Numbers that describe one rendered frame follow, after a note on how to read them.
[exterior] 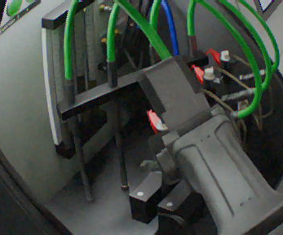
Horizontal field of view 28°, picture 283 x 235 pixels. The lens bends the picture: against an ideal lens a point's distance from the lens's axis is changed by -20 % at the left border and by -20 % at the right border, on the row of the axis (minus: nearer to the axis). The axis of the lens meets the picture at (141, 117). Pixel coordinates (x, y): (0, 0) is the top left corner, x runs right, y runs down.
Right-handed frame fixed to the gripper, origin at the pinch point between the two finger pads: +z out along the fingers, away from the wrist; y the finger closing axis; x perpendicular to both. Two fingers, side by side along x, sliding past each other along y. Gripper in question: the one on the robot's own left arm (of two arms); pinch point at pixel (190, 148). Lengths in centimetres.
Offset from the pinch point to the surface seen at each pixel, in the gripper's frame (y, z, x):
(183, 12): -15, 42, -26
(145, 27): -0.4, -7.3, -16.6
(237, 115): -11.8, 19.0, -1.2
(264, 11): -39, 50, -23
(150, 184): 6.5, 31.8, 3.6
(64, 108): 15.6, 30.4, -15.0
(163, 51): -1.0, -7.9, -12.3
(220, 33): -19.9, 39.5, -18.8
